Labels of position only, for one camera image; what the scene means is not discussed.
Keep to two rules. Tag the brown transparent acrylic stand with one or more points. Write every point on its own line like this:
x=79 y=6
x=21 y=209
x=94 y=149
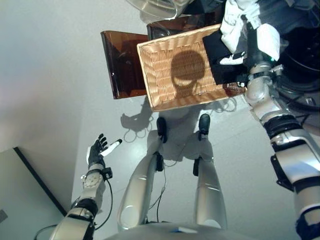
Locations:
x=122 y=65

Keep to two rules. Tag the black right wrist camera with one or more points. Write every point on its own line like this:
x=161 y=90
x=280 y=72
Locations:
x=237 y=75

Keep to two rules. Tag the rectangular wicker laundry basket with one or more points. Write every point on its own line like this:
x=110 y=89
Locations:
x=160 y=75

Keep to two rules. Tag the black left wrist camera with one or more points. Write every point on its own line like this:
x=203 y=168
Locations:
x=107 y=173

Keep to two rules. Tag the round glass washing machine door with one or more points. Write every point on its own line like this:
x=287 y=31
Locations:
x=155 y=7

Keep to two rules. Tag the white garment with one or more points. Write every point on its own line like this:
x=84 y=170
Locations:
x=232 y=22

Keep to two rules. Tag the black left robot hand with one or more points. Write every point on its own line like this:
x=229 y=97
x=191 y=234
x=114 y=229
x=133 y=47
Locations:
x=96 y=157

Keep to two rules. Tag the silver left robot leg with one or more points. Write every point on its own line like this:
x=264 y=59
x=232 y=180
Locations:
x=136 y=190

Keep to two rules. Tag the silver right robot leg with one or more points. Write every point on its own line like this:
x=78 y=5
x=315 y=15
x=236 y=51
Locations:
x=210 y=190

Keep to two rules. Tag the silver robot torso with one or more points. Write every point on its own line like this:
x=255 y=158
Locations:
x=175 y=232

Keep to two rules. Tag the silver robot leg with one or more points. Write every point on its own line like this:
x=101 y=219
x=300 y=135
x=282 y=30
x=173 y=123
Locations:
x=210 y=190
x=136 y=190

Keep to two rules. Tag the dark grey washing machine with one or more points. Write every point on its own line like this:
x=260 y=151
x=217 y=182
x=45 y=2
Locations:
x=300 y=62

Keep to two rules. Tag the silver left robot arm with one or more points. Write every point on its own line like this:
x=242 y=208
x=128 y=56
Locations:
x=75 y=225

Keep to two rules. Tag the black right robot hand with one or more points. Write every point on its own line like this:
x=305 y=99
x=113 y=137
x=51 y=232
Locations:
x=255 y=46

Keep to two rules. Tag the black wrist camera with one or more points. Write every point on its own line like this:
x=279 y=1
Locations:
x=237 y=75
x=107 y=173

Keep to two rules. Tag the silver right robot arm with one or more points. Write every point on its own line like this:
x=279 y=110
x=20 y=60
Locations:
x=290 y=155

